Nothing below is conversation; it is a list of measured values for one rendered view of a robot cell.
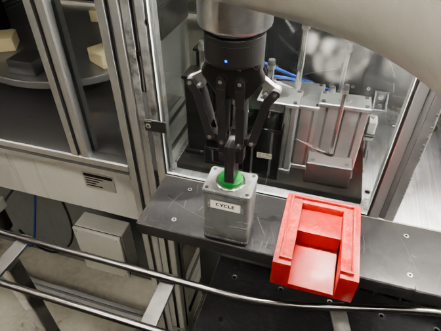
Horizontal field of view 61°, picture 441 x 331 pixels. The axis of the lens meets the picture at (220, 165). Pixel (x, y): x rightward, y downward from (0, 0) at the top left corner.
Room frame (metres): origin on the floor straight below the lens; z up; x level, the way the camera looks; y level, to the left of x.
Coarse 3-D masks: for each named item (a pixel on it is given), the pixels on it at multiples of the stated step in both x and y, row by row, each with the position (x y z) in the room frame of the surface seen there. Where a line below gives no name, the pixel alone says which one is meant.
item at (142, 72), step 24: (120, 0) 0.61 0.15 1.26; (144, 24) 0.60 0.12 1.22; (144, 48) 0.60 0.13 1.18; (144, 72) 0.60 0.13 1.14; (144, 96) 0.60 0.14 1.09; (144, 144) 0.61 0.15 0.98; (168, 240) 0.60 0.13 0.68; (168, 264) 0.61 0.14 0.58; (216, 264) 0.74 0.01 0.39; (264, 264) 0.69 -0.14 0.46; (360, 288) 0.51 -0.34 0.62; (192, 312) 0.68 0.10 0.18
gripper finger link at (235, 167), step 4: (232, 144) 0.44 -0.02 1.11; (232, 148) 0.43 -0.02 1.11; (232, 152) 0.43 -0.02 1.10; (232, 156) 0.43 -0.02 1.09; (232, 160) 0.43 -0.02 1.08; (232, 164) 0.43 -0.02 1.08; (236, 164) 0.44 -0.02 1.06; (232, 168) 0.43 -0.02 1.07; (236, 168) 0.45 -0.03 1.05; (232, 172) 0.43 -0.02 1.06; (236, 172) 0.45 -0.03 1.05; (232, 176) 0.43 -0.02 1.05; (236, 176) 0.45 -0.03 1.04; (232, 180) 0.43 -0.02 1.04
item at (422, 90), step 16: (416, 96) 0.48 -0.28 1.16; (416, 112) 0.47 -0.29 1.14; (432, 112) 0.47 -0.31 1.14; (432, 128) 0.47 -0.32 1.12; (400, 144) 0.48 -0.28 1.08; (416, 144) 0.47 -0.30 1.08; (400, 160) 0.47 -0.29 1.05; (416, 160) 0.47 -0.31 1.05; (384, 176) 0.48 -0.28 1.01; (384, 192) 0.47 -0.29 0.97; (400, 192) 0.47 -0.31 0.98
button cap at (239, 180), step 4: (220, 176) 0.45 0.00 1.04; (240, 176) 0.45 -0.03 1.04; (220, 180) 0.44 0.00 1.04; (236, 180) 0.44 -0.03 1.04; (240, 180) 0.44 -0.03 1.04; (220, 184) 0.43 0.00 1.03; (224, 184) 0.43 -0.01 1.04; (228, 184) 0.43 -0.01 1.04; (232, 184) 0.43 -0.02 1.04; (236, 184) 0.43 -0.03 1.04; (240, 184) 0.43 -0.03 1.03
